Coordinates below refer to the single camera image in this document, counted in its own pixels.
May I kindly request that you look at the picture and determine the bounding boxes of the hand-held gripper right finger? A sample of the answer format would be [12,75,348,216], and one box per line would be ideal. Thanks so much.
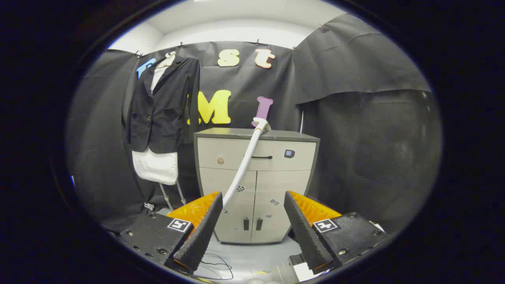
[283,191,389,273]

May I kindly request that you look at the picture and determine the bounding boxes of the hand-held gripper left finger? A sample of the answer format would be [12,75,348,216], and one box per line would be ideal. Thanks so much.
[118,191,224,273]

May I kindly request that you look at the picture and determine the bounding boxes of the white garment steamer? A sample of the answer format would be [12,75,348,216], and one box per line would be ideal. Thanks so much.
[222,118,272,207]

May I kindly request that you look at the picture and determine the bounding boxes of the black suit jacket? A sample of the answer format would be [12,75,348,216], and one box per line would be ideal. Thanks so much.
[125,55,201,154]

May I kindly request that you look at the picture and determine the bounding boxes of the cream clothes hanger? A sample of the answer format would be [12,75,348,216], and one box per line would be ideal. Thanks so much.
[156,51,177,68]

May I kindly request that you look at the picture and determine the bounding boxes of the white stand with poles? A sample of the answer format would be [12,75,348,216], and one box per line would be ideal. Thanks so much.
[159,179,187,211]

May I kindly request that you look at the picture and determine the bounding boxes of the grey cabinet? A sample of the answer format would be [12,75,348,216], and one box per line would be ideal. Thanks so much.
[193,127,321,245]

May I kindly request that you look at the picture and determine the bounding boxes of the black backdrop cloth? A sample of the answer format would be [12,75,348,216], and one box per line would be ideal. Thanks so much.
[67,14,442,233]

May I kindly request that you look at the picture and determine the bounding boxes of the thin black cable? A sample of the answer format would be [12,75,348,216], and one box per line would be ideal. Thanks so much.
[195,252,234,280]

